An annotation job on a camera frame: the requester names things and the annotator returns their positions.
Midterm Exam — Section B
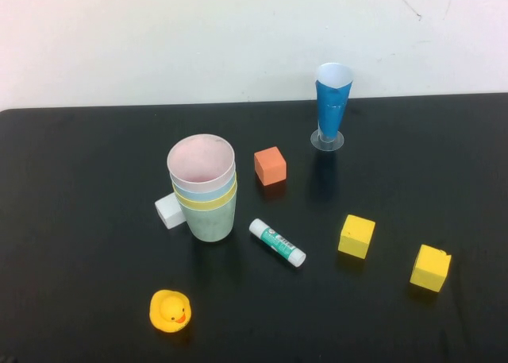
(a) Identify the pink plastic cup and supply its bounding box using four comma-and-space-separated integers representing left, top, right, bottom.
166, 132, 236, 195

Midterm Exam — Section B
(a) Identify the yellow plastic cup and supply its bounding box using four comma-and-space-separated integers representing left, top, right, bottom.
172, 180, 238, 213

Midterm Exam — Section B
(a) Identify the blue plastic cup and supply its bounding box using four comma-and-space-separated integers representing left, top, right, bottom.
169, 171, 237, 203

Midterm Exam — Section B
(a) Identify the green plastic cup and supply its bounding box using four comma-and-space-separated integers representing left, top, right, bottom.
180, 191, 238, 244

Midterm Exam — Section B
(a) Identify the orange foam cube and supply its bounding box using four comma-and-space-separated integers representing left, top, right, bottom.
253, 146, 287, 187

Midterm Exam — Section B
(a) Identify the white green glue stick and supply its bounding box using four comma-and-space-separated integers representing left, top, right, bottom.
248, 218, 307, 268

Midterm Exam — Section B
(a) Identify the white foam cube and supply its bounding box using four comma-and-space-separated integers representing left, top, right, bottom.
154, 192, 186, 231

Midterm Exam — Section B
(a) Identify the blue paper cone clear stand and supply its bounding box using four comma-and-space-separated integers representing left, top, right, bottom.
310, 62, 355, 150

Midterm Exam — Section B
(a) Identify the yellow foam cube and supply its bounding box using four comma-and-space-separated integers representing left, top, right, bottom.
337, 214, 376, 260

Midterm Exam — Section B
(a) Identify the yellow rubber duck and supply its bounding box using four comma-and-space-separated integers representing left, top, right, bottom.
149, 289, 194, 334

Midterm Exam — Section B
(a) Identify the yellow foam cube chipped corner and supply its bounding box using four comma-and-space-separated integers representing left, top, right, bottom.
409, 244, 452, 293

